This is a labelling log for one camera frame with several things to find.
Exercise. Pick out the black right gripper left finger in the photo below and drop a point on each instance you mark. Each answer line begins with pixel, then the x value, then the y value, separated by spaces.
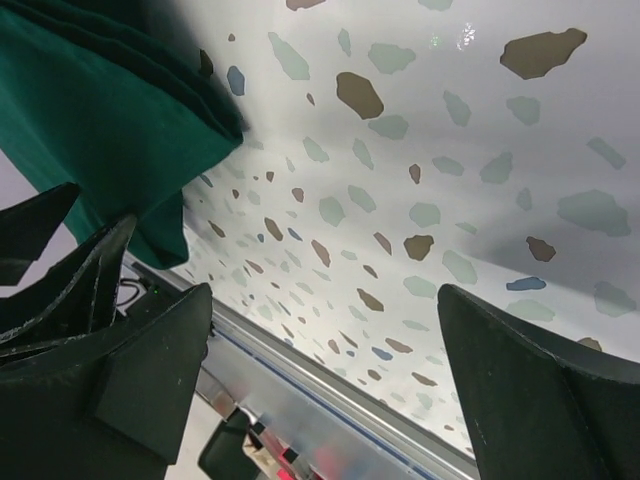
pixel 110 405

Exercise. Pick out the aluminium rail frame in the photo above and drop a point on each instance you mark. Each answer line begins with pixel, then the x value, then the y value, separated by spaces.
pixel 348 368

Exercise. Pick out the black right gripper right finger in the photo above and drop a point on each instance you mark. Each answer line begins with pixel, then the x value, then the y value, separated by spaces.
pixel 538 405

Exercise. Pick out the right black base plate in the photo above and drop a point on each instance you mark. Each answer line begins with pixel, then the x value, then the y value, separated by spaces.
pixel 222 457

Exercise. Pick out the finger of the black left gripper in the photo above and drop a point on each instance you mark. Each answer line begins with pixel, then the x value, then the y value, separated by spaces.
pixel 34 237
pixel 77 296

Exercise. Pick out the dark green surgical cloth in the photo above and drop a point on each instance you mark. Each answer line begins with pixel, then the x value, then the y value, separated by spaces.
pixel 88 96

